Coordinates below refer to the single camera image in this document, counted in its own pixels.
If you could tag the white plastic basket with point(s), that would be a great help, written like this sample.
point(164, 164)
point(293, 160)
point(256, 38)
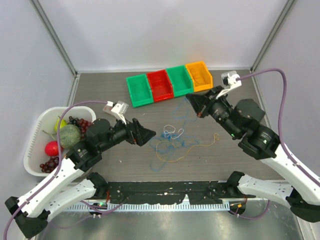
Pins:
point(43, 132)

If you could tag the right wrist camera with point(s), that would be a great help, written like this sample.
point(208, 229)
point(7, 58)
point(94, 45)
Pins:
point(230, 82)

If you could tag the white cable duct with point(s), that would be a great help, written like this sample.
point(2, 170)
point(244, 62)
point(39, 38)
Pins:
point(185, 206)

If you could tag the green pear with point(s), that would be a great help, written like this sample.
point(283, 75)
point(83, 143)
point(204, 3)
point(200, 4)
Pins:
point(63, 123)

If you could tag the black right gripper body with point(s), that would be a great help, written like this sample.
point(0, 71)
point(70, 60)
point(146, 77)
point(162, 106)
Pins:
point(212, 102)

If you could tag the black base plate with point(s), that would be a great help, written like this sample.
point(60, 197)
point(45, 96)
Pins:
point(169, 192)

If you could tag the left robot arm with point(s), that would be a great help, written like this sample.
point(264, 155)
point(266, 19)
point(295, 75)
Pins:
point(34, 210)

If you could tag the red apple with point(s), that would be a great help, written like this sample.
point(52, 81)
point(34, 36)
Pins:
point(52, 149)

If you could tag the red bin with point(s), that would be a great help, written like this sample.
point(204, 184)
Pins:
point(161, 86)

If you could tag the left green bin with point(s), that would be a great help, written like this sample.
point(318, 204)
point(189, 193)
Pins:
point(139, 90)

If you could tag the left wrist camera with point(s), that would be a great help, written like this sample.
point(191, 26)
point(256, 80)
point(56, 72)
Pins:
point(118, 111)

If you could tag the dark grape bunch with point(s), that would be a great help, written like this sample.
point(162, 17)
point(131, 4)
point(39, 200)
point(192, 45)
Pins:
point(81, 123)

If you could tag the green bin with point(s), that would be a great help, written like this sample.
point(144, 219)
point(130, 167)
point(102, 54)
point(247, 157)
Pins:
point(139, 90)
point(181, 80)

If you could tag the green melon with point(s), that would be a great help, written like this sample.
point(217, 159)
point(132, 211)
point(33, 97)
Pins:
point(69, 136)

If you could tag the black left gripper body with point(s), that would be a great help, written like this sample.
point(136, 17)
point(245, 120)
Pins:
point(132, 136)

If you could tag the small card box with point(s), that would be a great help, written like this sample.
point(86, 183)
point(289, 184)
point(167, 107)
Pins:
point(108, 108)

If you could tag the orange bin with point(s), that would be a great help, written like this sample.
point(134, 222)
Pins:
point(201, 77)

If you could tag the right green bin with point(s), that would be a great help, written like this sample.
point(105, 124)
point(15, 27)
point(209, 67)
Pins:
point(181, 80)

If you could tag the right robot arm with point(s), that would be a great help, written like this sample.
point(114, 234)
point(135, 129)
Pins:
point(243, 123)

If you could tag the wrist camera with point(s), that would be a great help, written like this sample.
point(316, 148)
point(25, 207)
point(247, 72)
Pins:
point(118, 111)
point(230, 82)

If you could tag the red grape bunch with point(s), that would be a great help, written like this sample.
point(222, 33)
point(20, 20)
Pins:
point(49, 165)

